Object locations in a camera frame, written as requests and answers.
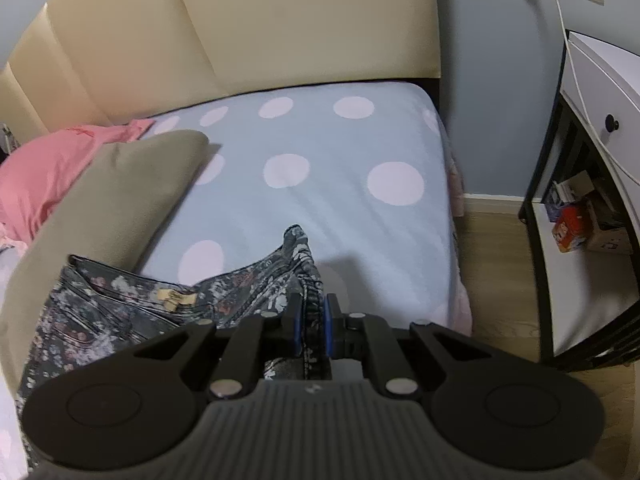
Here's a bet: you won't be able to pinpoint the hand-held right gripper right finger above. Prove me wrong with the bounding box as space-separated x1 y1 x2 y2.
324 294 495 397

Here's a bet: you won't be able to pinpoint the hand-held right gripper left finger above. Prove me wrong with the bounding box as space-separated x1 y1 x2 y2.
132 294 305 397

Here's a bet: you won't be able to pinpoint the dark floral pants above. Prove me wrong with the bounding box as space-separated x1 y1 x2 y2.
15 225 337 472

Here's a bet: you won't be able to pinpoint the polka dot bed sheet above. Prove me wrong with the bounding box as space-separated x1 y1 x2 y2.
135 82 473 346

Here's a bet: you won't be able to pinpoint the khaki folded cloth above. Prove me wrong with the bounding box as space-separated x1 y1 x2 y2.
0 129 211 397

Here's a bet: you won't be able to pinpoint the orange box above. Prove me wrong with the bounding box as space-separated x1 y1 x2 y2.
551 205 595 254

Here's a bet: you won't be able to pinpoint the small white box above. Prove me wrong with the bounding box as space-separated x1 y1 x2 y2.
549 170 596 222

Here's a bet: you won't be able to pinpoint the pink pillow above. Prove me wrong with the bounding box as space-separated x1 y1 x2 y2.
0 119 157 242

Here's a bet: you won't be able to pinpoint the cardboard box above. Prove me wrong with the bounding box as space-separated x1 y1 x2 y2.
587 195 632 257

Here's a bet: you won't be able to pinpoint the beige padded headboard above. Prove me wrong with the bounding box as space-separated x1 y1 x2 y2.
0 0 443 128

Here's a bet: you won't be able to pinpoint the white nightstand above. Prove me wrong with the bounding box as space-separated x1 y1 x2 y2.
517 30 640 373

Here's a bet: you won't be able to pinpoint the white charging cable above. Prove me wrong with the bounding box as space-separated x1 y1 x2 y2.
536 0 640 182

